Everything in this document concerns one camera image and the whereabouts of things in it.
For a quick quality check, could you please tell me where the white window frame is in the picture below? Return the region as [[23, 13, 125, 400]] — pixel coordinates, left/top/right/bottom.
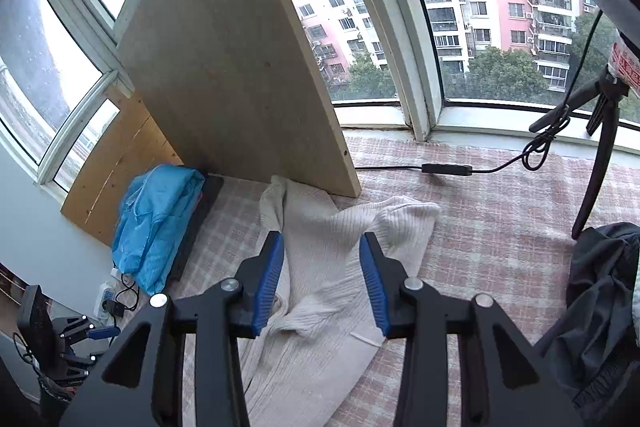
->
[[0, 0, 640, 188]]

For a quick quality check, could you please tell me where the ring light cable with controller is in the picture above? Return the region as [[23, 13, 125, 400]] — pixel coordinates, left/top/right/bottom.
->
[[354, 9, 606, 178]]

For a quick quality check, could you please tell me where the black charger cable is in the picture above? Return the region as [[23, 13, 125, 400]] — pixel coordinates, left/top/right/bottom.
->
[[112, 259, 141, 310]]

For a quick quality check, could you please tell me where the light grey-brown wood board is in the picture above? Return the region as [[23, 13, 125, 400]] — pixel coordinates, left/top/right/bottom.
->
[[116, 0, 361, 198]]

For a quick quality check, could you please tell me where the pine wood board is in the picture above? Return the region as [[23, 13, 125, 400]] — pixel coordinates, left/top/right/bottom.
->
[[61, 89, 185, 248]]

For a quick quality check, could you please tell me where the black tripod stand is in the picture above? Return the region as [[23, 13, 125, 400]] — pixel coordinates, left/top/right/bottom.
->
[[529, 29, 640, 240]]

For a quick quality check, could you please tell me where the pink plaid cloth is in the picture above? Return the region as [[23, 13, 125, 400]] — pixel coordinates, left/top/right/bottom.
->
[[165, 132, 640, 427]]

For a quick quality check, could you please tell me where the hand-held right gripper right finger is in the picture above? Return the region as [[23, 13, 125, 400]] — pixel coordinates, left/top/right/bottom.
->
[[359, 231, 586, 427]]

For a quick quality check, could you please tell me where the white power strip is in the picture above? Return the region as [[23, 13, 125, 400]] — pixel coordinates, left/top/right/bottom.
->
[[95, 282, 126, 320]]

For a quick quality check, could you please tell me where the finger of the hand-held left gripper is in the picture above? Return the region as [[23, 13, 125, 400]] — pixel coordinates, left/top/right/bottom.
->
[[54, 316, 122, 343], [60, 352, 103, 380]]

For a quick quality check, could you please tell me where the cream knit sweater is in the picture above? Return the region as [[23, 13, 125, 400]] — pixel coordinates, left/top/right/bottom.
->
[[182, 175, 442, 427]]

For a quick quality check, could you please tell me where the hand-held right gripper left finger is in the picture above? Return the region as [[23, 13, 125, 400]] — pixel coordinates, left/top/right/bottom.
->
[[59, 230, 286, 427]]

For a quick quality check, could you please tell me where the dark grey garment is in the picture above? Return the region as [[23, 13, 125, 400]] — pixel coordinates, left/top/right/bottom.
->
[[534, 222, 640, 427]]

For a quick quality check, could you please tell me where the blue folded jacket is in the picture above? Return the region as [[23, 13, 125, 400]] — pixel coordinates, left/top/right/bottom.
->
[[111, 164, 207, 297]]

